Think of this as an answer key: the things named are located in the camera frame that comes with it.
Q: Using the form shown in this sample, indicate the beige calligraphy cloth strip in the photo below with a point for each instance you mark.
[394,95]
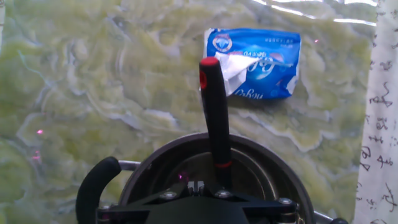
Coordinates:
[379,124]

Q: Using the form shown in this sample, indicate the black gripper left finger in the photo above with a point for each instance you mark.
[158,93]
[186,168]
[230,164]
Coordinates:
[130,211]

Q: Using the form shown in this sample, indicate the blue tissue pack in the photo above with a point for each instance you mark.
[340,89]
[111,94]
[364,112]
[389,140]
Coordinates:
[267,49]

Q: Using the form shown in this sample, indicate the black spoon with red tip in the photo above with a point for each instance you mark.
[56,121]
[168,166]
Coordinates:
[214,109]

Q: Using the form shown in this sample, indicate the green marble pattern table mat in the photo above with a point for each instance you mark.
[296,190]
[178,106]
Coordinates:
[93,93]

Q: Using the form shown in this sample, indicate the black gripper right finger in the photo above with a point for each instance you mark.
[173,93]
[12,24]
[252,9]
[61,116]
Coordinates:
[267,211]

